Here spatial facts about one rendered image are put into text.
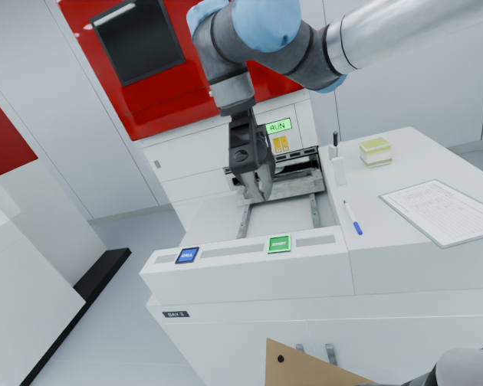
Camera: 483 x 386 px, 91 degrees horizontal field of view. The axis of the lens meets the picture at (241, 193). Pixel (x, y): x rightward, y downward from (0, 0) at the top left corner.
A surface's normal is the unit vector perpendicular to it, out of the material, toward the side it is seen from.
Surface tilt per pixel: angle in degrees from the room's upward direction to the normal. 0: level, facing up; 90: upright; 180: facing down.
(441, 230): 0
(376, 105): 90
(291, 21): 90
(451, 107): 90
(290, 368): 44
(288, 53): 124
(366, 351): 90
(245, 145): 28
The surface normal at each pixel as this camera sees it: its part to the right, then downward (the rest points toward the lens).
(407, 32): -0.44, 0.86
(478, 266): -0.17, 0.51
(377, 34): -0.63, 0.66
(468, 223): -0.31, -0.84
